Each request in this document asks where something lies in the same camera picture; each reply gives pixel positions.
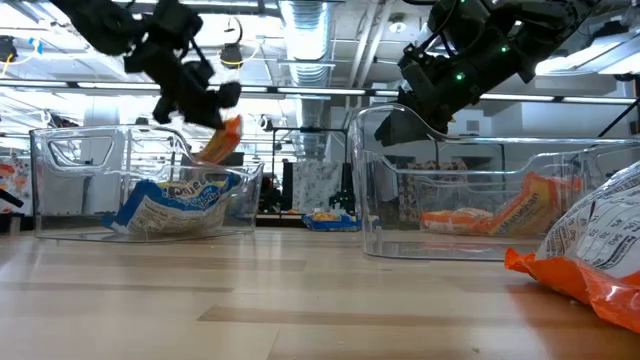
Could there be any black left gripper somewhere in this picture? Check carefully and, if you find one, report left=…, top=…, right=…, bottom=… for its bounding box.
left=123, top=0, right=243, bottom=131

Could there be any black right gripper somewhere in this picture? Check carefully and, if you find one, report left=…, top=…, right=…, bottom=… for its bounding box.
left=373, top=43, right=534, bottom=148

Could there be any blue Maruchan noodle pack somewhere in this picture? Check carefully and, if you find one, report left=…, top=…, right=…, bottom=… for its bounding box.
left=102, top=172, right=244, bottom=236
left=301, top=210, right=362, bottom=233

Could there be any clear plastic bin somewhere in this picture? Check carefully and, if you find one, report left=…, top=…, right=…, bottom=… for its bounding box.
left=347, top=103, right=640, bottom=263
left=28, top=123, right=265, bottom=245

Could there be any black ceiling device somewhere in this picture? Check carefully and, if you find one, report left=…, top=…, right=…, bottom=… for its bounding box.
left=218, top=42, right=245, bottom=70

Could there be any white column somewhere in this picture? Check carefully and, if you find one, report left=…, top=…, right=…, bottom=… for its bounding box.
left=81, top=97, right=125, bottom=217

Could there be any overhead bar with light strips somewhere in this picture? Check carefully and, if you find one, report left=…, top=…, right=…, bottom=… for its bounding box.
left=0, top=78, right=640, bottom=105

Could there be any white patterned cloth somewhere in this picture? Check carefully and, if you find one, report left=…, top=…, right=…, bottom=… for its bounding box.
left=291, top=159, right=344, bottom=214

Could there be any colourful fish-print curtain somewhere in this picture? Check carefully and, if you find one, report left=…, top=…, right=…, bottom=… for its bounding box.
left=0, top=153, right=34, bottom=216

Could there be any black ceiling box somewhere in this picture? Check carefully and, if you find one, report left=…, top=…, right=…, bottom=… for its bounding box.
left=0, top=35, right=19, bottom=64

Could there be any black stand frame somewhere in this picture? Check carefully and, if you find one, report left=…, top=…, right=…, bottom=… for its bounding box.
left=271, top=126, right=352, bottom=217

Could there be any silver corrugated ceiling duct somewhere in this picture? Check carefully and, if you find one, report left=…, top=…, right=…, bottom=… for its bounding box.
left=278, top=0, right=335, bottom=161

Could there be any black cable loop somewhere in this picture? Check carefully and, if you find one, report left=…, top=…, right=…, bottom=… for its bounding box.
left=0, top=188, right=26, bottom=209

